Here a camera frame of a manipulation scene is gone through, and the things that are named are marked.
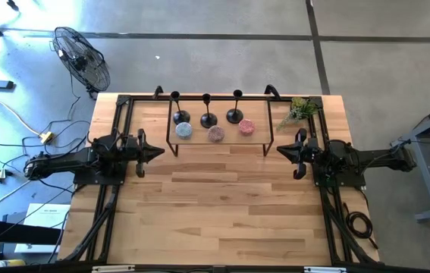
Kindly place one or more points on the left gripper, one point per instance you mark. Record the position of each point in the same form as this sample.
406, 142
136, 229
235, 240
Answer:
140, 151

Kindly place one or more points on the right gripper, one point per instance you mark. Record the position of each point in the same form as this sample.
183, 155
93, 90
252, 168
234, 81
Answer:
302, 151

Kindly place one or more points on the blue patterned candle tin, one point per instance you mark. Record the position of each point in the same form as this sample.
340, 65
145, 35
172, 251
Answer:
184, 130

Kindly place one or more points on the black metal candlestick holder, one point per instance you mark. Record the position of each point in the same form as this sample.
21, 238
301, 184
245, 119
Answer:
209, 121
234, 116
181, 117

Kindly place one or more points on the pink patterned candle tin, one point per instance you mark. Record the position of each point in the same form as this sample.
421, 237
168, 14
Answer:
246, 127

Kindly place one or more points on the maroon patterned candle tin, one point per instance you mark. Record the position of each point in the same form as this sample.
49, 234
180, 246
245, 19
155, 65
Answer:
216, 133

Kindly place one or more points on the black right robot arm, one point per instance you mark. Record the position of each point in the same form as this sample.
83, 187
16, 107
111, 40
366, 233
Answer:
374, 157

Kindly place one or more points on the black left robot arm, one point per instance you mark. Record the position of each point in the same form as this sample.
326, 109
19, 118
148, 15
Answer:
66, 161

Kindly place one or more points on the green artificial potted plant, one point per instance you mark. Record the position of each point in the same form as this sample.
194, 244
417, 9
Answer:
300, 108

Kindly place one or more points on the wooden shelf riser black legs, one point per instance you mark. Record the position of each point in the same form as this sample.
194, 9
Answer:
199, 110

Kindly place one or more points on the yellow power strip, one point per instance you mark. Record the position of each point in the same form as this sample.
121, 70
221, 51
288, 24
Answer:
47, 137

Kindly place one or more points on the black floor fan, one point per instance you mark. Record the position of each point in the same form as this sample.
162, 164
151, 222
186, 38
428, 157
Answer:
82, 60

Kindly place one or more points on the white label strip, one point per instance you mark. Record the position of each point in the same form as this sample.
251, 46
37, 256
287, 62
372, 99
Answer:
112, 268
324, 270

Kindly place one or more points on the white paper sheet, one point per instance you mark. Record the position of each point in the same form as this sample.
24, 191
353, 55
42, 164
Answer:
44, 216

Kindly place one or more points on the grey metal side table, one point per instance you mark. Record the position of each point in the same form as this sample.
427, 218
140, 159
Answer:
423, 151

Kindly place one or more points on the black desk edge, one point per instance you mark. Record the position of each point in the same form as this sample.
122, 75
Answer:
10, 232

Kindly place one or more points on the yellow object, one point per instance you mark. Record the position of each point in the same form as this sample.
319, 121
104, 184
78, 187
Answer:
11, 263

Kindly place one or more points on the black aluminium table frame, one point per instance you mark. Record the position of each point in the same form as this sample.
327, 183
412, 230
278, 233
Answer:
142, 98

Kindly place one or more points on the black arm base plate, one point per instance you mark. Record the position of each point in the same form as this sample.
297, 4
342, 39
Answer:
351, 182
85, 181

